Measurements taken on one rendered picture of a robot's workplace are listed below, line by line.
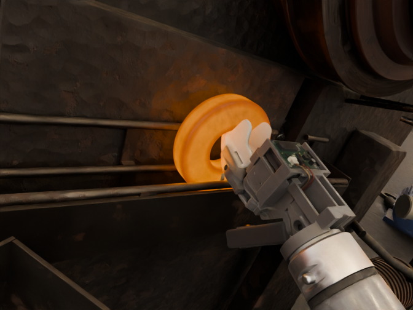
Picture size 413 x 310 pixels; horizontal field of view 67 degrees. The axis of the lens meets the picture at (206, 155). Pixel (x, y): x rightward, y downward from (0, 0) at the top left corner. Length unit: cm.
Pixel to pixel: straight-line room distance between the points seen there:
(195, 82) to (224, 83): 5
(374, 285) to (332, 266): 4
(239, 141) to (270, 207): 10
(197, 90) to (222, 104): 6
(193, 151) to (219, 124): 5
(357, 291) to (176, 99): 32
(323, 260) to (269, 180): 10
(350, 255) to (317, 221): 4
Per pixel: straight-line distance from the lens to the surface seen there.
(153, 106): 45
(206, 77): 47
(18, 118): 41
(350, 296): 33
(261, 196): 37
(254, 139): 45
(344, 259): 33
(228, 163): 40
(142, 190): 39
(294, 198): 36
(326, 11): 43
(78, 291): 24
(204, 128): 42
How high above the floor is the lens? 91
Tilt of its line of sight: 23 degrees down
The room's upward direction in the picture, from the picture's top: 22 degrees clockwise
